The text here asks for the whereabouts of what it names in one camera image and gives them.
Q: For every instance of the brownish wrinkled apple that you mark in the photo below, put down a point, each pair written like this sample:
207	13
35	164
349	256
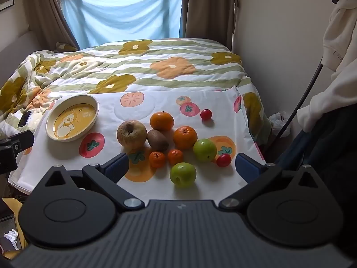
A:
131	134

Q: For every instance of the yellow bowl with cartoon print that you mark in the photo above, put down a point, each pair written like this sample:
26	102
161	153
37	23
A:
72	118

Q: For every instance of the grey bed headboard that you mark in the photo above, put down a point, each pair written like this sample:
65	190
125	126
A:
16	47

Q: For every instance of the floral pillow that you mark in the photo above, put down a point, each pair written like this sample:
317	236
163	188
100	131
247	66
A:
65	47

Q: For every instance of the black smartphone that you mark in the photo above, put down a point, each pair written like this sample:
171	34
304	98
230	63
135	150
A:
24	119

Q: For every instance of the small orange tangerine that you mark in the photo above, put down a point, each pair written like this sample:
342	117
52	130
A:
157	159
175	157

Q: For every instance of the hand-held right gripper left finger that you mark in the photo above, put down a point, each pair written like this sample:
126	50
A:
119	165

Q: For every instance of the green apple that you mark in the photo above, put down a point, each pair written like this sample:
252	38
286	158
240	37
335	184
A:
205	150
182	174

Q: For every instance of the crumpled white plastic bag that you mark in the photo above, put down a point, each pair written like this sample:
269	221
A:
279	122

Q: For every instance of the black bent pole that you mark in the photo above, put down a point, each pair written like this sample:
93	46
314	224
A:
302	100

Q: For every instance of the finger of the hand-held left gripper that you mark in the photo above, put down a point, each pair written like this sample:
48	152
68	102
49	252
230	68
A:
19	139

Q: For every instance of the white hanging garment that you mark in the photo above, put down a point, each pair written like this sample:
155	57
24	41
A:
337	42

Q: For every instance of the red cherry tomato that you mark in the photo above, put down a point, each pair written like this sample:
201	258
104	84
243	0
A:
206	114
223	160

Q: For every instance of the yellow cardboard box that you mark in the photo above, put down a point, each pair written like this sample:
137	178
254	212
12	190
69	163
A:
12	206

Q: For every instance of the floral striped quilt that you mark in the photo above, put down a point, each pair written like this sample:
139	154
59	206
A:
167	69

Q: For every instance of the light blue window cloth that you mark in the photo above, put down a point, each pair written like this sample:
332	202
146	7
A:
122	16

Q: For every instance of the white fruit-print cloth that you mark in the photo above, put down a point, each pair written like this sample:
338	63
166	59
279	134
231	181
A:
108	111

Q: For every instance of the dark blue clothing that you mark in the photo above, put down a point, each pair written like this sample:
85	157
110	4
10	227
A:
332	150

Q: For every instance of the crumpled white tissue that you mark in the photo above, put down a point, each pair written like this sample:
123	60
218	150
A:
11	235

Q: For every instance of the brown kiwi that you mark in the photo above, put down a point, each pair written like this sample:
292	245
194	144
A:
157	140

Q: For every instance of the brown curtain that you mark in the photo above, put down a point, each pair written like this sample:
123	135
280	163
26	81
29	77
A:
206	8
44	11

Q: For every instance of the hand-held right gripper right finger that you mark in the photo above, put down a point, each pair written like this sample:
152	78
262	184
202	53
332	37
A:
245	167

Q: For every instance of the large orange tangerine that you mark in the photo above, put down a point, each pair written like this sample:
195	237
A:
185	137
161	121

